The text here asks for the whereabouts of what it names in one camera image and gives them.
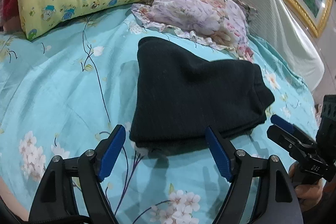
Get black pants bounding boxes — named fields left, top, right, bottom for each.
left=129, top=37, right=275, bottom=148

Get right hand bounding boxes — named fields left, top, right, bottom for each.
left=294, top=179, right=323, bottom=212

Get light blue floral bedsheet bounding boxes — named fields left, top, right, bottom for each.
left=0, top=6, right=320, bottom=224

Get pink purple floral pillow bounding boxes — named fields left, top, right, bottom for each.
left=131, top=0, right=253, bottom=61

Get red fuzzy blanket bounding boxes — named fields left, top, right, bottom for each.
left=1, top=0, right=21, bottom=32

